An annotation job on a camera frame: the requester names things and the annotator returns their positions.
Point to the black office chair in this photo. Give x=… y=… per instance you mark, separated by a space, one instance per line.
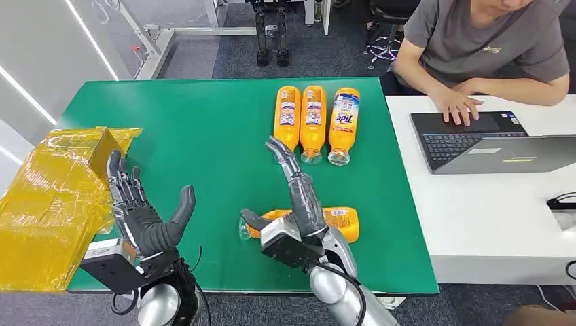
x=391 y=18

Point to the yellow-taped cardboard box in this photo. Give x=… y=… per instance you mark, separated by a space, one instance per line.
x=49 y=211

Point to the person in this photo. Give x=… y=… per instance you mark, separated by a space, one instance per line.
x=472 y=40

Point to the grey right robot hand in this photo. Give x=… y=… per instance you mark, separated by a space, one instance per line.
x=306 y=207

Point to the white metal frame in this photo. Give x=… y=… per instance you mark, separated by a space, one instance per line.
x=157 y=49

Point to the person's right forearm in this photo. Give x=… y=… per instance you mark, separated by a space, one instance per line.
x=414 y=76

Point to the black robot leg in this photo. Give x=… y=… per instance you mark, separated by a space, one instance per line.
x=282 y=40
x=262 y=40

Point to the dark grey laptop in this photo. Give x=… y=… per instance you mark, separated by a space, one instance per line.
x=495 y=148

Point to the tan rounded object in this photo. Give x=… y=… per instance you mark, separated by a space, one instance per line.
x=540 y=317

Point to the person's left hand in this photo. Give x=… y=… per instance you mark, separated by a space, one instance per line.
x=465 y=86

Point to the person's right hand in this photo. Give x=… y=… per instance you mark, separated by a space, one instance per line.
x=456 y=105

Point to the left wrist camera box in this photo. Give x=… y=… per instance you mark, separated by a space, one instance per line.
x=108 y=270

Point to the white table leg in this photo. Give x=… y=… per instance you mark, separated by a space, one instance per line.
x=325 y=15

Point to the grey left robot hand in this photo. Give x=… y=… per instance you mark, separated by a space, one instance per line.
x=144 y=225

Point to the orange detergent bottle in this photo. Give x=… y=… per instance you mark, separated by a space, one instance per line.
x=313 y=112
x=287 y=112
x=344 y=220
x=344 y=117

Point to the white table foot bracket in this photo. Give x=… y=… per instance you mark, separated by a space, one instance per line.
x=391 y=303

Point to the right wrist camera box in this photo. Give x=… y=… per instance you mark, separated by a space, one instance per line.
x=283 y=245

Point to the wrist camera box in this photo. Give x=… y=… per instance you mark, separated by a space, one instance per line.
x=283 y=245
x=108 y=270

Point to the person's left forearm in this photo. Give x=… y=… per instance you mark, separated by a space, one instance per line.
x=522 y=92

